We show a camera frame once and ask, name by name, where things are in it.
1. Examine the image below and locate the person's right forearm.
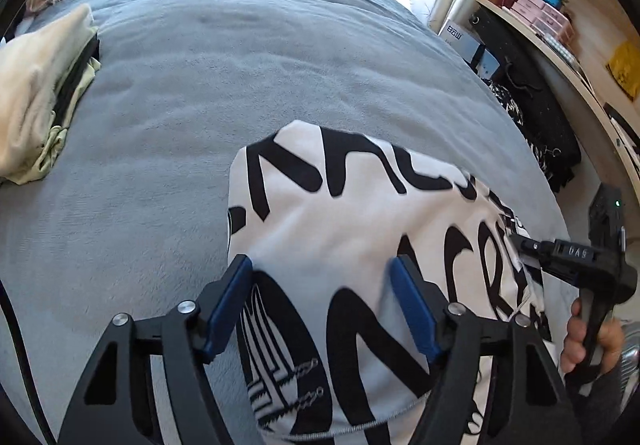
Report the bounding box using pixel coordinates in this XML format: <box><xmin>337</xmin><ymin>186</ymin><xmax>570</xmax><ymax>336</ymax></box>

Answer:
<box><xmin>570</xmin><ymin>365</ymin><xmax>636</xmax><ymax>445</ymax></box>

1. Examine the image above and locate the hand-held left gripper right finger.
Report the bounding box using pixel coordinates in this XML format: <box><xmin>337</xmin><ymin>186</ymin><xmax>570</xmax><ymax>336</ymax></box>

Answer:
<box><xmin>389</xmin><ymin>255</ymin><xmax>583</xmax><ymax>445</ymax></box>

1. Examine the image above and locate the cream folded garment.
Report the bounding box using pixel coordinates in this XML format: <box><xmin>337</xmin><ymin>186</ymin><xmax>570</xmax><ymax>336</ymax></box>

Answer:
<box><xmin>0</xmin><ymin>4</ymin><xmax>98</xmax><ymax>180</ymax></box>

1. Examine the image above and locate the yellow cloth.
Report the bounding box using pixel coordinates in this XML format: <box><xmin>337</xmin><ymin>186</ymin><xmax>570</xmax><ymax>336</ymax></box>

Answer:
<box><xmin>606</xmin><ymin>41</ymin><xmax>640</xmax><ymax>100</ymax></box>

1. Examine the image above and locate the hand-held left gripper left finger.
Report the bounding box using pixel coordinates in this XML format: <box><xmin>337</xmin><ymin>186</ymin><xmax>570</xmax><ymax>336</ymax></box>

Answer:
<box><xmin>57</xmin><ymin>254</ymin><xmax>253</xmax><ymax>445</ymax></box>

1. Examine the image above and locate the person's right hand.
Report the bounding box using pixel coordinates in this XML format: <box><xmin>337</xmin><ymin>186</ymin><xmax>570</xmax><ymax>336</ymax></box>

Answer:
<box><xmin>559</xmin><ymin>299</ymin><xmax>626</xmax><ymax>376</ymax></box>

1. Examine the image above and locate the white printed box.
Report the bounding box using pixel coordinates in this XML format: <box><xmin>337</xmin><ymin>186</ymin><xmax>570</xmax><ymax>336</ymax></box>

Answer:
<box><xmin>440</xmin><ymin>20</ymin><xmax>501</xmax><ymax>76</ymax></box>

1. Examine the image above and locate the stack of pink boxes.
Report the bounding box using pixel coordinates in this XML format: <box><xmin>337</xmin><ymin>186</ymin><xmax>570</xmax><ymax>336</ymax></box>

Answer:
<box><xmin>510</xmin><ymin>0</ymin><xmax>576</xmax><ymax>38</ymax></box>

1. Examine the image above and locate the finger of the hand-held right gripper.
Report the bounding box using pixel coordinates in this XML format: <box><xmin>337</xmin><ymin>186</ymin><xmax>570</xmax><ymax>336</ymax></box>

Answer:
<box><xmin>509</xmin><ymin>234</ymin><xmax>556</xmax><ymax>271</ymax></box>

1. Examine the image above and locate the grey-blue bed blanket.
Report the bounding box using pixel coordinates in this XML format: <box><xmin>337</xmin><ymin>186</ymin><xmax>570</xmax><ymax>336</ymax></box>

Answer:
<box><xmin>0</xmin><ymin>0</ymin><xmax>576</xmax><ymax>445</ymax></box>

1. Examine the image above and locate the black folded garment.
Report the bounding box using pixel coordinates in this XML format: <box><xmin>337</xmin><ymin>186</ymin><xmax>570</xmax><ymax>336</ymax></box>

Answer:
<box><xmin>50</xmin><ymin>27</ymin><xmax>101</xmax><ymax>130</ymax></box>

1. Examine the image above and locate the black bag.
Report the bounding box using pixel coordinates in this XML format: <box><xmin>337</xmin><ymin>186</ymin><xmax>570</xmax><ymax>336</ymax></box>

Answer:
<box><xmin>470</xmin><ymin>7</ymin><xmax>583</xmax><ymax>193</ymax></box>

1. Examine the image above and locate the yellow-green folded garment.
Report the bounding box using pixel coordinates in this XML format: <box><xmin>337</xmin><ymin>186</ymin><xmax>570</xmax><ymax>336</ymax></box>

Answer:
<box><xmin>10</xmin><ymin>60</ymin><xmax>103</xmax><ymax>186</ymax></box>

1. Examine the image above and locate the white black printed jacket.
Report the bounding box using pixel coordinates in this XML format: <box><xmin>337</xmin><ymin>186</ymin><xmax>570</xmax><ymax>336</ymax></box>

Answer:
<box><xmin>226</xmin><ymin>120</ymin><xmax>553</xmax><ymax>445</ymax></box>

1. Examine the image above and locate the black cable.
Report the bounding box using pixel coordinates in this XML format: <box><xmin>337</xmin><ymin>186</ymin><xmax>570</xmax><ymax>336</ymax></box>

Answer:
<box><xmin>0</xmin><ymin>285</ymin><xmax>56</xmax><ymax>445</ymax></box>

